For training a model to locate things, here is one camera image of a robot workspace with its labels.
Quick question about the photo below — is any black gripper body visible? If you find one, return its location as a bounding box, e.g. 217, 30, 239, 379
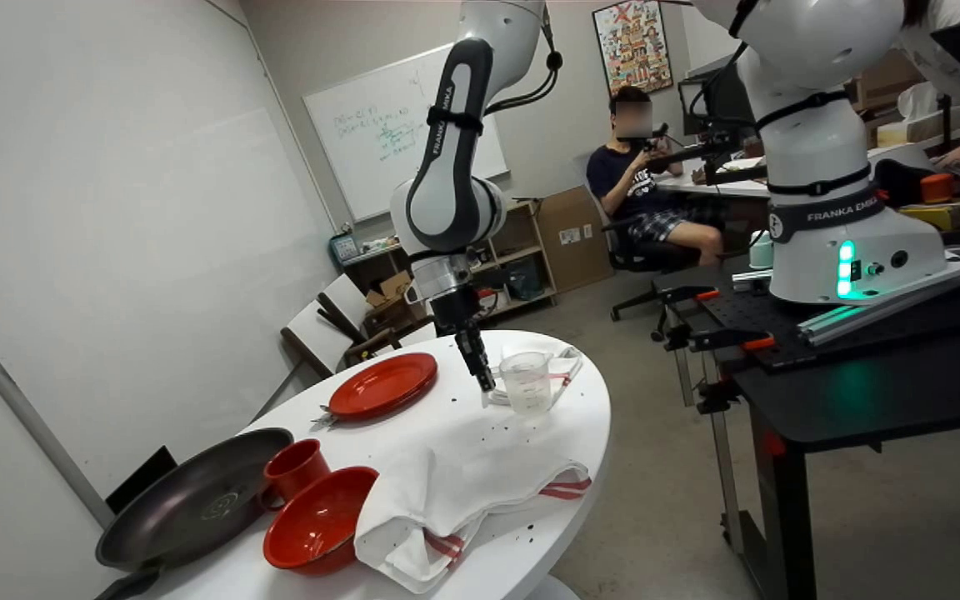
428, 268, 479, 340

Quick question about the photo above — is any transparent plastic measuring jar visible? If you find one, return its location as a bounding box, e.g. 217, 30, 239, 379
496, 349, 556, 421

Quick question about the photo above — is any small folded white towel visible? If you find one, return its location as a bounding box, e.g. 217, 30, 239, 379
491, 349, 581, 408

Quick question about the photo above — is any wooden shelf unit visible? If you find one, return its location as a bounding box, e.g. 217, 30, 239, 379
465, 198, 556, 321

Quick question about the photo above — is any red plate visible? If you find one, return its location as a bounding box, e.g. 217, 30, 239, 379
328, 355, 438, 421

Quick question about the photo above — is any large white red-striped towel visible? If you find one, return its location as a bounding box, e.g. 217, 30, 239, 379
352, 408, 592, 595

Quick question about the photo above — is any cardboard box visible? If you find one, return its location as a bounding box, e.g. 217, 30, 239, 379
536, 188, 612, 294

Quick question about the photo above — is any black office chair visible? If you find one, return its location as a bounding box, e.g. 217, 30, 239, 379
605, 214, 718, 345

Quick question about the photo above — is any white whiteboard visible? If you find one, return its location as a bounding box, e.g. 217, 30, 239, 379
301, 39, 512, 224

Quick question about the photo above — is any red cup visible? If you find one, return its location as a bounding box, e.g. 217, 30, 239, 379
265, 440, 330, 501

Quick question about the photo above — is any seated person in dark shirt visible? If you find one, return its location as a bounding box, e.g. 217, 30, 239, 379
587, 86, 725, 268

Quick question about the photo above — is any red bowl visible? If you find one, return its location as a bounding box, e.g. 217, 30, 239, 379
265, 468, 378, 577

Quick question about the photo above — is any dark frying pan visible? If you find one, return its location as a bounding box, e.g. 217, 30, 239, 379
97, 428, 292, 600

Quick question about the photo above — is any black robot workbench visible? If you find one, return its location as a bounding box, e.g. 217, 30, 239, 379
659, 269, 960, 600

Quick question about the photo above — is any colourful wall poster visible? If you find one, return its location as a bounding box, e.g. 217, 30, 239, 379
589, 0, 675, 95

